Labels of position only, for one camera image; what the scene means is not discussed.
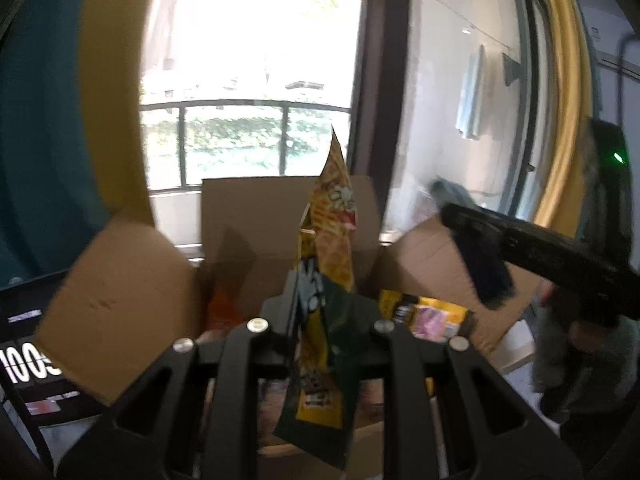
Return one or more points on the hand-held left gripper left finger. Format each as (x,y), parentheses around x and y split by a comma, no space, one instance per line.
(291,300)

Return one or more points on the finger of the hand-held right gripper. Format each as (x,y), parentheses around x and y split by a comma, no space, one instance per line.
(447,192)
(485,265)

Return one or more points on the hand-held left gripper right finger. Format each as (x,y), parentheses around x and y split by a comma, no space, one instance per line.
(367,312)

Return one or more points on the yellow and green snack bag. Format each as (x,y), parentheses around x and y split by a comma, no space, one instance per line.
(325,270)

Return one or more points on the yellow and black snack packet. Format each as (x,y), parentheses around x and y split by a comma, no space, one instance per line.
(425,315)

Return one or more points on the orange snack bag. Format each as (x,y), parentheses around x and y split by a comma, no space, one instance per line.
(222,310)

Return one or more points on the cardboard box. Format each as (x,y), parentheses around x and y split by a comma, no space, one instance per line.
(120,300)

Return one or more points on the person's right hand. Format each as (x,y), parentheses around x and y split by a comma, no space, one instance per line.
(592,335)

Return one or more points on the black device with green light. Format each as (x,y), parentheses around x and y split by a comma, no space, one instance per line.
(612,180)

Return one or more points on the hanging light clothes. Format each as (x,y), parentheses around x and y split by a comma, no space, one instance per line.
(472,95)

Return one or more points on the yellow curtain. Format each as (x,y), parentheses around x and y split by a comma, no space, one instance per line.
(115,110)
(570,85)

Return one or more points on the balcony railing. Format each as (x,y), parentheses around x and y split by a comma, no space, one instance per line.
(240,110)

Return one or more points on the white air conditioner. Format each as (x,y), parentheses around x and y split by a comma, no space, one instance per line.
(612,57)

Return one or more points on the black tablet with clock display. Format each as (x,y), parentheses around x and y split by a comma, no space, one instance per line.
(20,320)

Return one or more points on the teal curtain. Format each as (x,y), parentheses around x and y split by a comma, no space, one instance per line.
(40,160)

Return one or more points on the dark window frame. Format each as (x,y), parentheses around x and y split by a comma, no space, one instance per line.
(380,60)

